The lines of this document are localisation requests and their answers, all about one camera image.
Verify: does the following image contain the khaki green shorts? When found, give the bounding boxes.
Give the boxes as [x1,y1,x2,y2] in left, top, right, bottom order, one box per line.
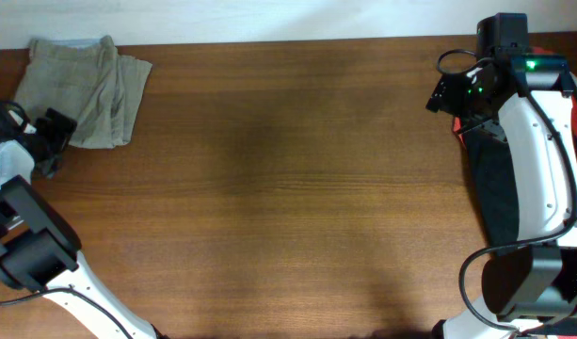
[14,36,152,149]

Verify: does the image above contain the black garment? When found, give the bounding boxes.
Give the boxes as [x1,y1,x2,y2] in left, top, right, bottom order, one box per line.
[462,131,520,246]

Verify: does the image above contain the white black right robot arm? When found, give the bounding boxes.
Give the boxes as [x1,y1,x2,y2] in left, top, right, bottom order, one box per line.
[426,13,577,338]

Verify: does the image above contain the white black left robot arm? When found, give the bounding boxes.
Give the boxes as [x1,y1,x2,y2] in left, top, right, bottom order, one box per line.
[0,101,162,339]

